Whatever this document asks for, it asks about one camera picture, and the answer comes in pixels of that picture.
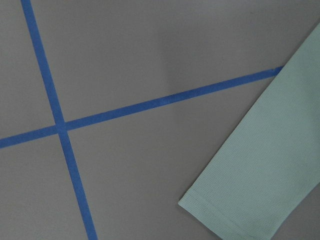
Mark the olive green long-sleeve shirt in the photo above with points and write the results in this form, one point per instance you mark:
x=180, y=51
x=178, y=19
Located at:
x=271, y=161

